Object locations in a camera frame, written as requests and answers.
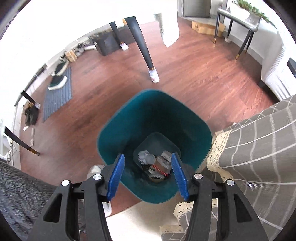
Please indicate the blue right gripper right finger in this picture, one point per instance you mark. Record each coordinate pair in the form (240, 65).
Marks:
(180, 177)

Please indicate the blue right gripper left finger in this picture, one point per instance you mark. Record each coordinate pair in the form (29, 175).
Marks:
(114, 174)

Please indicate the trash inside bin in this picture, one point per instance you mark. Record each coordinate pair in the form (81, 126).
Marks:
(157, 168)

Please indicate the teal trash bin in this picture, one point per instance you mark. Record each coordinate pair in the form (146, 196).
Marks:
(154, 121)

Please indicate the grey checked round tablecloth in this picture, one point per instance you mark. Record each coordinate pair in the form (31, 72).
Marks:
(253, 195)

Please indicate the grey striped floor mat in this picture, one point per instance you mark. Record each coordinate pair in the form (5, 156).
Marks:
(54, 99)

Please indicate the blue white slipper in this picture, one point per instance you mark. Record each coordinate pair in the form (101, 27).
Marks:
(57, 82)

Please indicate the black table leg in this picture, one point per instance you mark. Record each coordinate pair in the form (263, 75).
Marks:
(122, 44)
(139, 39)

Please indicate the grey armchair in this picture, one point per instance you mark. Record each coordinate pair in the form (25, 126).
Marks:
(275, 72)

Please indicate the cardboard box on floor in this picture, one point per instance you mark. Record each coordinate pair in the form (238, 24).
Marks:
(208, 29)

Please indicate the white patterned tablecloth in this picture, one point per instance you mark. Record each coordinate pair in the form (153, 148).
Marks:
(168, 27)

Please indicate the grey dining chair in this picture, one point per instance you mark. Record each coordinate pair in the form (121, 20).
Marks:
(242, 24)

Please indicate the grey door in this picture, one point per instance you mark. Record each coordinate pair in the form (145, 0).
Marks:
(200, 8)

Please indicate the white potted green plant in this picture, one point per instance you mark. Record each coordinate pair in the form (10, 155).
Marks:
(251, 9)

